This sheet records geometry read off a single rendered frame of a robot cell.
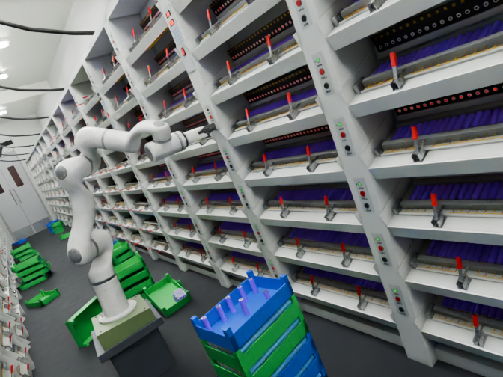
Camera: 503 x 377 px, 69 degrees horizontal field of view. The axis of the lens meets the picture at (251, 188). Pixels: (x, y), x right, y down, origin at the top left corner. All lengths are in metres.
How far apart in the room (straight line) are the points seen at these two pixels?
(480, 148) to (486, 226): 0.21
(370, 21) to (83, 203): 1.39
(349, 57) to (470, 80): 0.37
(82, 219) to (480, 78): 1.59
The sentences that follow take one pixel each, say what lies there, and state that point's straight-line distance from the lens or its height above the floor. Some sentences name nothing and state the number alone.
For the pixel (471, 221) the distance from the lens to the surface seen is 1.14.
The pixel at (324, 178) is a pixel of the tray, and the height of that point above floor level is 0.73.
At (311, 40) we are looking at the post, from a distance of 1.16.
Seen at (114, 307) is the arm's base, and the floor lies 0.41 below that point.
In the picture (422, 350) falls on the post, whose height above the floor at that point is 0.06.
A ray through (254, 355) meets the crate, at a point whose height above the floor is 0.34.
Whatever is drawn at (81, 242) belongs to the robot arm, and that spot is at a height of 0.77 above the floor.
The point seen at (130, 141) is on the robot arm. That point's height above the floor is 1.10.
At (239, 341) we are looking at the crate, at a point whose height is 0.42.
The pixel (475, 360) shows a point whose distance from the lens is 1.49.
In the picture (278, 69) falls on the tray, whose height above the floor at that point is 1.13.
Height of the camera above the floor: 1.06
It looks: 12 degrees down
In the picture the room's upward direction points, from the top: 22 degrees counter-clockwise
